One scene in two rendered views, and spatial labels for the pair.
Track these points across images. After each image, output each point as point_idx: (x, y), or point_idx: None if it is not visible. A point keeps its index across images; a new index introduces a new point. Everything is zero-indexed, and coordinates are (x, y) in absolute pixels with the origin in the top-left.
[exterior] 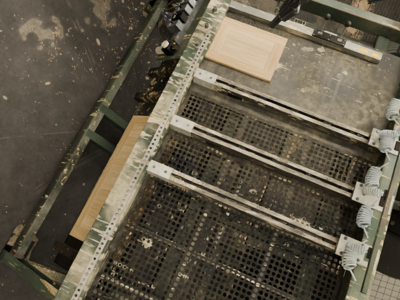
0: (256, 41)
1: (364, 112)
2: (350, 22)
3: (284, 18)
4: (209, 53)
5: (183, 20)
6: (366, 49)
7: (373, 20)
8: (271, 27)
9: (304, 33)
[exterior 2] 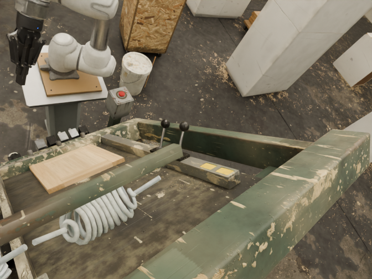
0: (90, 158)
1: (127, 263)
2: (186, 123)
3: (11, 56)
4: (35, 165)
5: (48, 141)
6: (214, 164)
7: (249, 139)
8: (17, 82)
9: (144, 150)
